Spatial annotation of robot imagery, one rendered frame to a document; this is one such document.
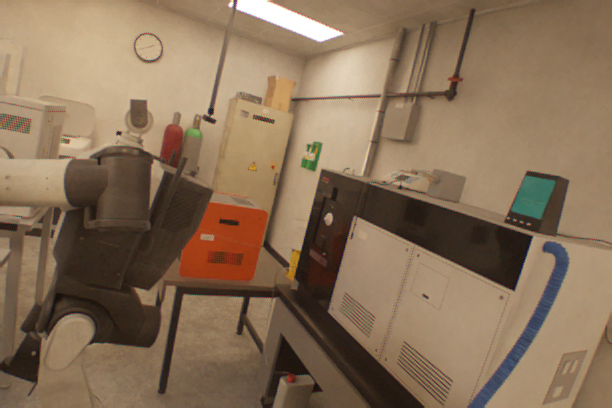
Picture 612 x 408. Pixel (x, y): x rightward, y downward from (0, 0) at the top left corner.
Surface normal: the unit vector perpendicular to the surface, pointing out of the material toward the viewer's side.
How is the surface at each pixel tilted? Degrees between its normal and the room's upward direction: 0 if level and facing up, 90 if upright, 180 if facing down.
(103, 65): 90
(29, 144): 90
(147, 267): 88
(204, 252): 90
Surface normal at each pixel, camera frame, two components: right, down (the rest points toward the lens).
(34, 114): 0.42, 0.23
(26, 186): 0.15, 0.09
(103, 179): 0.15, -0.15
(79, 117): 0.34, 0.47
